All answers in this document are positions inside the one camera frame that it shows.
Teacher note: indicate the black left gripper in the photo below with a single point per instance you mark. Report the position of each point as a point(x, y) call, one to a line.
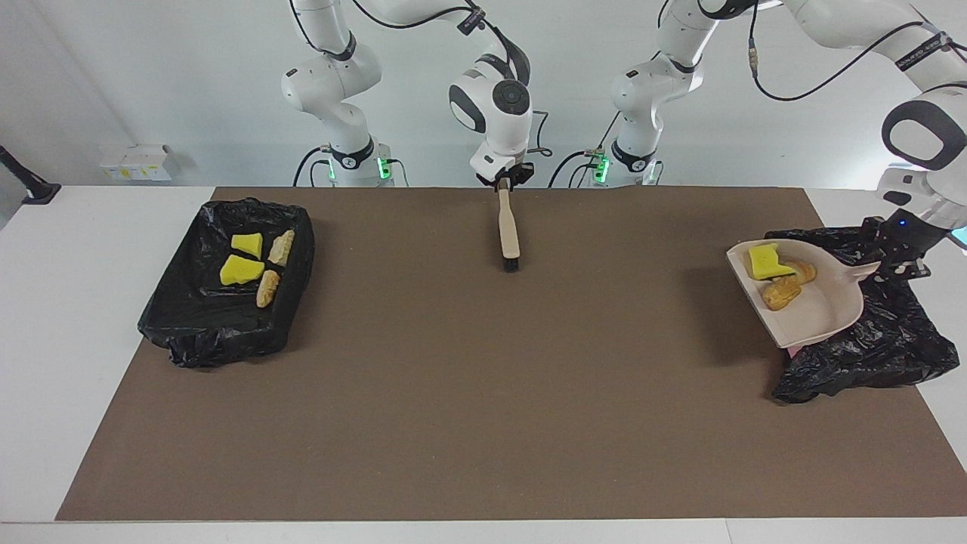
point(910, 242)

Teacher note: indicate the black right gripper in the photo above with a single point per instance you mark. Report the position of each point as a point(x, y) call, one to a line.
point(523, 175)

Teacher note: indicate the beige hand brush black bristles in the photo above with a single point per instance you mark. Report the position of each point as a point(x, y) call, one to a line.
point(508, 227)

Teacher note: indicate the orange striped bread piece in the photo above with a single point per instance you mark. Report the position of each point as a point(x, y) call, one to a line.
point(804, 270)

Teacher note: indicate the beige plastic dustpan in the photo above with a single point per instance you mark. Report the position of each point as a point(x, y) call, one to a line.
point(816, 317)

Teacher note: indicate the golden brown bread roll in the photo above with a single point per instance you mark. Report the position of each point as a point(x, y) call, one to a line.
point(780, 293)

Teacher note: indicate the yellow green-backed sponge piece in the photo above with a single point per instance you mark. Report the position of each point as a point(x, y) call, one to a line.
point(764, 262)

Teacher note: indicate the pale beige bread piece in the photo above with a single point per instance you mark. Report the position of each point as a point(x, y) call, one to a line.
point(282, 248)

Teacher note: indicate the orange striped croissant piece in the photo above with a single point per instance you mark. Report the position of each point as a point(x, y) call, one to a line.
point(267, 288)

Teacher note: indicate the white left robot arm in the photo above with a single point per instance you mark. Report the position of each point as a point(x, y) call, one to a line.
point(922, 136)

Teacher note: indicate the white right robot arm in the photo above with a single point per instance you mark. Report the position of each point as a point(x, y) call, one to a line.
point(498, 106)

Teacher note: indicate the black trash bag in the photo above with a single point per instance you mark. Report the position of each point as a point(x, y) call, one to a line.
point(891, 340)
point(189, 340)

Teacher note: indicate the pink bin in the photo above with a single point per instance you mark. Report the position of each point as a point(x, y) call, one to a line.
point(793, 351)

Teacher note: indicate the cyan object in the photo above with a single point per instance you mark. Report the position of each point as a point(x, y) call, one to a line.
point(961, 236)

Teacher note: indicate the brown table mat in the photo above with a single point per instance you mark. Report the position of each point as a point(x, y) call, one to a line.
point(491, 423)

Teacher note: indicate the white box yellow labels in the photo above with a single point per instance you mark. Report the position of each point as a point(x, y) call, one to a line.
point(136, 162)

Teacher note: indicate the black stand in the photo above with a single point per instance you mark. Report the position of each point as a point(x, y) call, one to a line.
point(38, 193)

